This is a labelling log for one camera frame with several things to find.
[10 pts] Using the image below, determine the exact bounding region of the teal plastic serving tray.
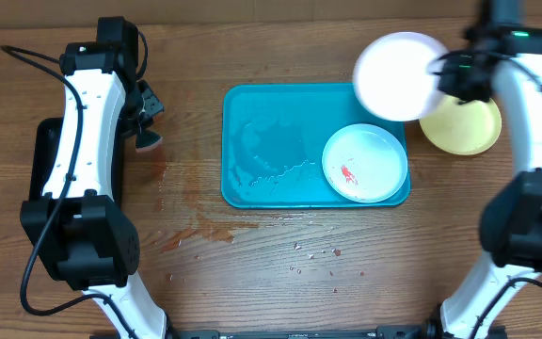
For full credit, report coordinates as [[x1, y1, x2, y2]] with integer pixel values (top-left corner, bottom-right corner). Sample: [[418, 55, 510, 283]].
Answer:
[[221, 83, 406, 209]]

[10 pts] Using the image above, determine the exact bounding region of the green and pink sponge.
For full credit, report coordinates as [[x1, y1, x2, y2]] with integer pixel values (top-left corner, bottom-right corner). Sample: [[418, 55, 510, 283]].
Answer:
[[135, 129, 163, 153]]

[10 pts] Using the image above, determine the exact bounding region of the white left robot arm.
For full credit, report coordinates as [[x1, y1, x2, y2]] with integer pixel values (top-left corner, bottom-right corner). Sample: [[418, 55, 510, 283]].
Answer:
[[8, 37, 172, 338]]

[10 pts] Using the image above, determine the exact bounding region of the light blue plate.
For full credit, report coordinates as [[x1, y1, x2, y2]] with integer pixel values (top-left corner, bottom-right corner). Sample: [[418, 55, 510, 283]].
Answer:
[[322, 123, 408, 203]]

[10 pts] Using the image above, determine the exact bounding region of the yellow plate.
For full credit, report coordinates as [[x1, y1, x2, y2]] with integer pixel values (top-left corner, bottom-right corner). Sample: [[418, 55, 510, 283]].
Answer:
[[420, 96, 502, 155]]

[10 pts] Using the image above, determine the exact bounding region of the white plate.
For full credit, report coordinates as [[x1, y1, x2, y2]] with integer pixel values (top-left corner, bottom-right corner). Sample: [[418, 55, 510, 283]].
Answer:
[[353, 32, 447, 121]]

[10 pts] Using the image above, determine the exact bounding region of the black rectangular water tray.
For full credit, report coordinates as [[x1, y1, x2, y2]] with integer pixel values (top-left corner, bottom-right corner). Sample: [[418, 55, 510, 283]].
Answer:
[[28, 118, 124, 206]]

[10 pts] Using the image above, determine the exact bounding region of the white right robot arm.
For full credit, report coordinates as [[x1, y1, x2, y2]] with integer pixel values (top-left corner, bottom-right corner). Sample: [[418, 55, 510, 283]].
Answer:
[[425, 25, 542, 338]]

